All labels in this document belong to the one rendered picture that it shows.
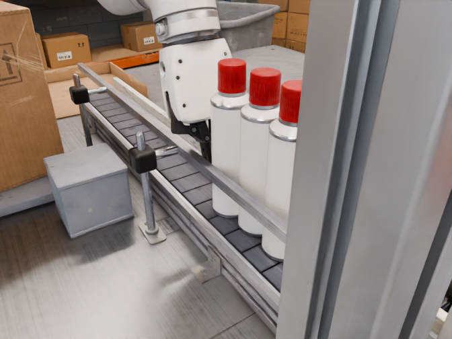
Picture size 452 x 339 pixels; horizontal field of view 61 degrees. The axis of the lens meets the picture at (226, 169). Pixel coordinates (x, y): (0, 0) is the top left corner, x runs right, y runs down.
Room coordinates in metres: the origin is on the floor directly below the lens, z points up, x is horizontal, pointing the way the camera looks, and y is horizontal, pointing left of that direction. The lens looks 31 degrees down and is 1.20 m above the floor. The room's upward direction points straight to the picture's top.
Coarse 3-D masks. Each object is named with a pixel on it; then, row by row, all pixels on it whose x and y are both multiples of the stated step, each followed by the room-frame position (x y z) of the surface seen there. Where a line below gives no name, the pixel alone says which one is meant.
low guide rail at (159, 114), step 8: (120, 80) 0.91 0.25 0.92; (120, 88) 0.89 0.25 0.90; (128, 88) 0.85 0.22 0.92; (128, 96) 0.85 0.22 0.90; (136, 96) 0.81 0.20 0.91; (144, 96) 0.80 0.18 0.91; (144, 104) 0.77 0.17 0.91; (152, 104) 0.75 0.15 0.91; (152, 112) 0.74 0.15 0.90; (160, 112) 0.70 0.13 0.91; (160, 120) 0.70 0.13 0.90; (168, 120) 0.67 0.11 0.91; (184, 136) 0.62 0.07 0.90; (192, 144) 0.60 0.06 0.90; (200, 152) 0.57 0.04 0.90; (440, 312) 0.23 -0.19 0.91; (440, 320) 0.22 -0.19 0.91; (432, 328) 0.23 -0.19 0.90; (440, 328) 0.22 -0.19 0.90
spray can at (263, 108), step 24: (264, 72) 0.40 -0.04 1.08; (264, 96) 0.38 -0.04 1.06; (240, 120) 0.40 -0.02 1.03; (264, 120) 0.37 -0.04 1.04; (240, 144) 0.39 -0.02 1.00; (264, 144) 0.37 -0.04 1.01; (240, 168) 0.39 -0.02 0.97; (264, 168) 0.37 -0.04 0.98; (264, 192) 0.37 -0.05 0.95; (240, 216) 0.39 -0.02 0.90
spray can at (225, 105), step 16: (224, 64) 0.43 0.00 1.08; (240, 64) 0.43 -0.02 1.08; (224, 80) 0.42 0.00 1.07; (240, 80) 0.42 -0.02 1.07; (224, 96) 0.42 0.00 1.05; (240, 96) 0.42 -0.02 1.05; (224, 112) 0.41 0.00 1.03; (224, 128) 0.41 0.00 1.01; (224, 144) 0.41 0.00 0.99; (224, 160) 0.41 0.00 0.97; (224, 192) 0.41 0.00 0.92; (224, 208) 0.41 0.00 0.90
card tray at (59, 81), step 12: (48, 72) 1.14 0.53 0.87; (60, 72) 1.16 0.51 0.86; (72, 72) 1.18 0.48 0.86; (96, 72) 1.22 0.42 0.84; (108, 72) 1.24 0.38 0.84; (120, 72) 1.16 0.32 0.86; (48, 84) 1.13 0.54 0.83; (60, 84) 1.13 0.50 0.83; (72, 84) 1.13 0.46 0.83; (84, 84) 1.13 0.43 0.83; (96, 84) 1.13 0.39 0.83; (132, 84) 1.09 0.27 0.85; (144, 84) 1.02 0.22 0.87; (60, 96) 1.02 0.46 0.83; (60, 108) 0.93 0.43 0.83; (72, 108) 0.93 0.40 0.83
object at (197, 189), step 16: (96, 96) 0.89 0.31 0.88; (112, 112) 0.79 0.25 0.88; (128, 112) 0.79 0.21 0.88; (128, 128) 0.70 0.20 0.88; (144, 128) 0.70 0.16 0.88; (160, 144) 0.64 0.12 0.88; (160, 160) 0.57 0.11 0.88; (176, 160) 0.57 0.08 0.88; (176, 176) 0.52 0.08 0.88; (192, 176) 0.52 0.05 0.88; (192, 192) 0.48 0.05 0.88; (208, 192) 0.48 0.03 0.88; (208, 208) 0.44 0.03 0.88; (224, 224) 0.40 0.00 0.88; (240, 240) 0.37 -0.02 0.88; (256, 240) 0.37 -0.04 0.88; (256, 256) 0.34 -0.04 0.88; (272, 272) 0.31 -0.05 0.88
